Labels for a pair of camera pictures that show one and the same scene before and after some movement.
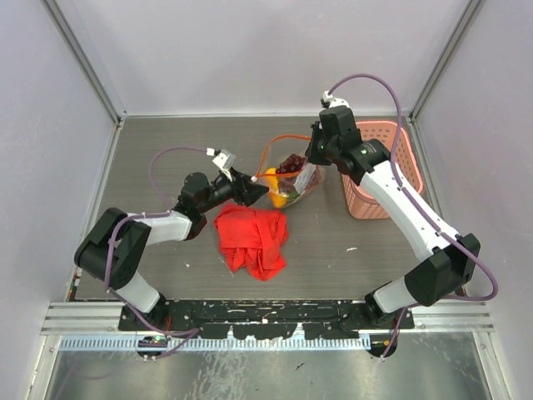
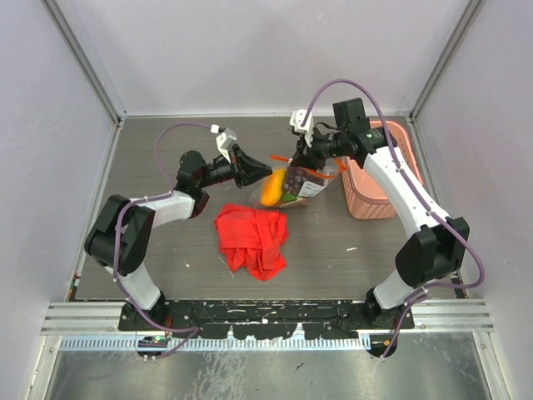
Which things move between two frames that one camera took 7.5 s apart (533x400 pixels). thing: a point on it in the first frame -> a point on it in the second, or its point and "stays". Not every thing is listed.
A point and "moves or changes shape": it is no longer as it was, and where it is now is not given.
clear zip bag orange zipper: (286, 172) moves or changes shape
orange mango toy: (278, 198) moves or changes shape
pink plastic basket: (394, 137) stays
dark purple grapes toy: (317, 178) -> (294, 177)
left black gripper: (242, 192) -> (245, 168)
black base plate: (323, 319) stays
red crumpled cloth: (252, 240) stays
